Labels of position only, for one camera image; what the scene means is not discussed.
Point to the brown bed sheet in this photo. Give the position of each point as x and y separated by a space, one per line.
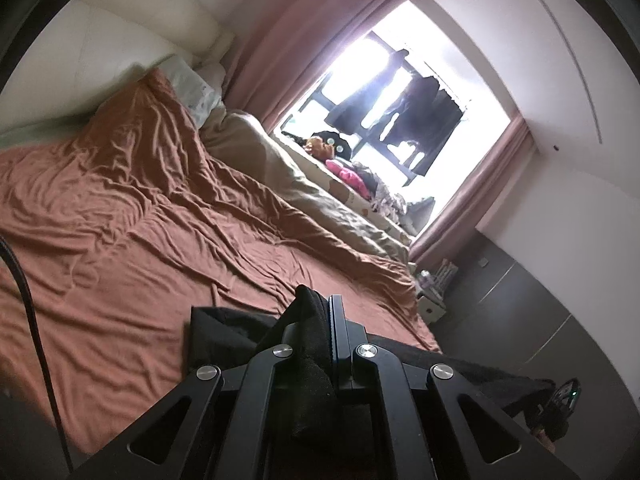
150 235

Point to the cream padded headboard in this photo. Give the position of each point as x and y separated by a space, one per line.
100 50

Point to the black plush toy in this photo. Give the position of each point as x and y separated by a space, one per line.
337 140

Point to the brown plush toy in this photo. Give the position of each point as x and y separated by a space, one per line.
317 149

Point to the white nightstand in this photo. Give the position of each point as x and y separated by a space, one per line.
431 307

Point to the person's right hand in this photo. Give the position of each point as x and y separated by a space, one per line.
544 437

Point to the beige duvet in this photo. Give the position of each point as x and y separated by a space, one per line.
310 200

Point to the small glass jar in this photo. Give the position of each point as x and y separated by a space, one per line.
425 279

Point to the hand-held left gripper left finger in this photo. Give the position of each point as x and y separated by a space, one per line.
240 410

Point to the dark hanging clothes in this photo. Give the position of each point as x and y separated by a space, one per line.
430 120

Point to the light printed pillow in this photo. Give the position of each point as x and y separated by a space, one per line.
195 90

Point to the pink curtain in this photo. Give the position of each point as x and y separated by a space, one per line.
475 190
300 35

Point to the black uniform shirt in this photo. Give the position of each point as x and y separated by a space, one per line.
225 335

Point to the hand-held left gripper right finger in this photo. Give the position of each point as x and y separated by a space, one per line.
336 340

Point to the pink cushion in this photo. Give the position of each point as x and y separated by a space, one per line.
347 176

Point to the white reed diffuser box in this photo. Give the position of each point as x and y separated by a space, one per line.
444 275

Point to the dark hanging garment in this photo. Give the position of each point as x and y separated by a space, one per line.
360 95

